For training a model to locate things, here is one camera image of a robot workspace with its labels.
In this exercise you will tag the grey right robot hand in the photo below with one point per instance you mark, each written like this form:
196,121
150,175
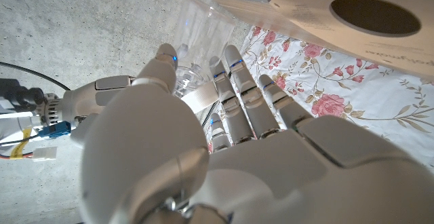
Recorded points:
88,98

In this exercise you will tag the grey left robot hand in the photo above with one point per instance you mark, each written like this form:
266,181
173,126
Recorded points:
271,169

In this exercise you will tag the floral backdrop cloth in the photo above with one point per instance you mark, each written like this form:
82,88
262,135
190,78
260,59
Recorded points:
339,88

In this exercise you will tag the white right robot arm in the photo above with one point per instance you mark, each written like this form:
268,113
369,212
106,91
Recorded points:
13,129

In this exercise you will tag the cardboard filament reel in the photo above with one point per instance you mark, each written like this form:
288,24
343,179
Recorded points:
356,23

